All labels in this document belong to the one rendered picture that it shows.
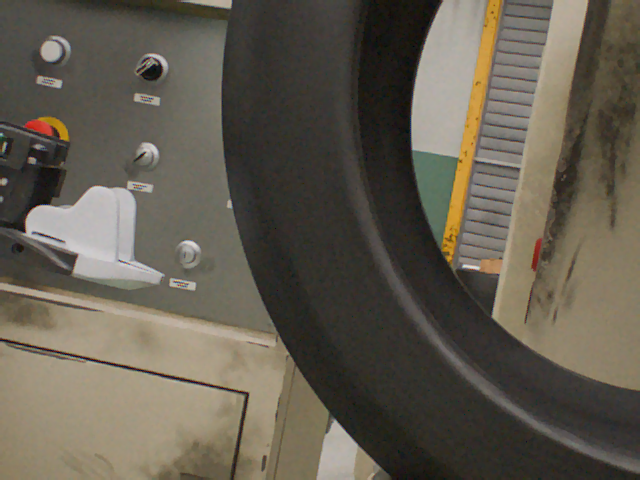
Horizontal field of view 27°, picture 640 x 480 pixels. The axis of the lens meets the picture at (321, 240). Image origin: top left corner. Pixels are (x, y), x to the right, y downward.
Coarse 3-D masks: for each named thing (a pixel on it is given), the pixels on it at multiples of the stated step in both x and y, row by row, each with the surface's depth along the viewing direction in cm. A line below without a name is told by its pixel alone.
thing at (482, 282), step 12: (480, 264) 754; (492, 264) 752; (468, 276) 740; (480, 276) 737; (492, 276) 738; (468, 288) 740; (480, 288) 737; (492, 288) 738; (480, 300) 738; (492, 300) 739
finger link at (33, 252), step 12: (0, 228) 84; (0, 240) 83; (12, 240) 83; (24, 240) 84; (36, 240) 84; (0, 252) 83; (12, 252) 83; (24, 252) 83; (36, 252) 83; (48, 252) 84; (60, 252) 84; (72, 252) 84; (36, 264) 83; (48, 264) 83; (60, 264) 84; (72, 264) 84
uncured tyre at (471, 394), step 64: (256, 0) 74; (320, 0) 72; (384, 0) 98; (256, 64) 74; (320, 64) 72; (384, 64) 99; (256, 128) 74; (320, 128) 72; (384, 128) 99; (256, 192) 74; (320, 192) 72; (384, 192) 99; (256, 256) 76; (320, 256) 72; (384, 256) 71; (320, 320) 73; (384, 320) 71; (448, 320) 98; (320, 384) 76; (384, 384) 72; (448, 384) 71; (512, 384) 97; (576, 384) 97; (384, 448) 74; (448, 448) 71; (512, 448) 70; (576, 448) 69
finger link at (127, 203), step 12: (120, 192) 88; (120, 204) 88; (132, 204) 88; (120, 216) 88; (132, 216) 88; (120, 228) 88; (132, 228) 88; (60, 240) 88; (120, 240) 88; (132, 240) 88; (120, 252) 88; (132, 252) 88; (132, 264) 87
